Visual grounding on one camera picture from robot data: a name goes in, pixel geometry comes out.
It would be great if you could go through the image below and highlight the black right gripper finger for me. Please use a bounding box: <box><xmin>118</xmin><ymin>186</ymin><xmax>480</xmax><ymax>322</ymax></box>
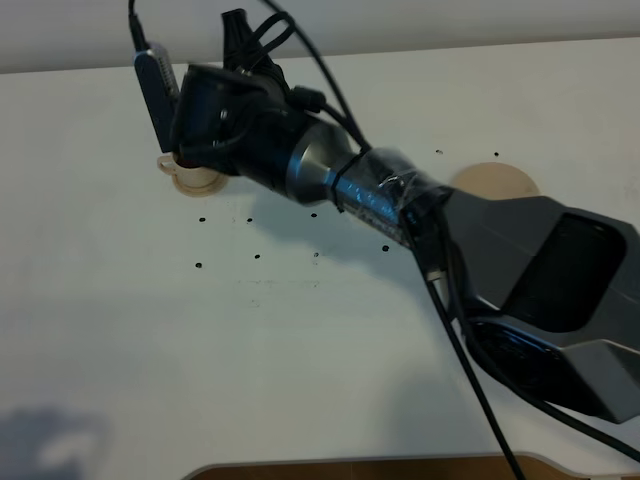
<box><xmin>221</xmin><ymin>9</ymin><xmax>285</xmax><ymax>75</ymax></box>

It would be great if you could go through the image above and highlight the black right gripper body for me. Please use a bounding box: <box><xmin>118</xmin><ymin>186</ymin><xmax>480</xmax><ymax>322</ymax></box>
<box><xmin>171</xmin><ymin>64</ymin><xmax>313</xmax><ymax>193</ymax></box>

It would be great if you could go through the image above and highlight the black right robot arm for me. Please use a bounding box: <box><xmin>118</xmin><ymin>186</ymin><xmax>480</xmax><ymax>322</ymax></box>
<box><xmin>171</xmin><ymin>9</ymin><xmax>639</xmax><ymax>424</ymax></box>

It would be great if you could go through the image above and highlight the beige teapot saucer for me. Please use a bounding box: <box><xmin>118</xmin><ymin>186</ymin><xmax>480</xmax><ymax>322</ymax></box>
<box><xmin>451</xmin><ymin>162</ymin><xmax>541</xmax><ymax>200</ymax></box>

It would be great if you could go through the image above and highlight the left beige teacup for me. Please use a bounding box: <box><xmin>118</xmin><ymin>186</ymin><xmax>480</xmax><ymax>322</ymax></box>
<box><xmin>157</xmin><ymin>155</ymin><xmax>222</xmax><ymax>186</ymax></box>

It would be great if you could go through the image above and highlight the left beige cup saucer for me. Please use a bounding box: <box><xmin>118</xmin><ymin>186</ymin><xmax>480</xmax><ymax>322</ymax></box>
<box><xmin>172</xmin><ymin>175</ymin><xmax>229</xmax><ymax>198</ymax></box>

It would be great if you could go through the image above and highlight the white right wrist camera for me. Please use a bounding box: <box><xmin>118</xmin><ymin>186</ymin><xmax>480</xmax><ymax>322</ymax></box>
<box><xmin>134</xmin><ymin>41</ymin><xmax>179</xmax><ymax>153</ymax></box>

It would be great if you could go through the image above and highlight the black right camera cable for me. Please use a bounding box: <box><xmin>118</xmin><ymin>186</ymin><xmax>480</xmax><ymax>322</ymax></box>
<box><xmin>127</xmin><ymin>0</ymin><xmax>640</xmax><ymax>480</ymax></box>

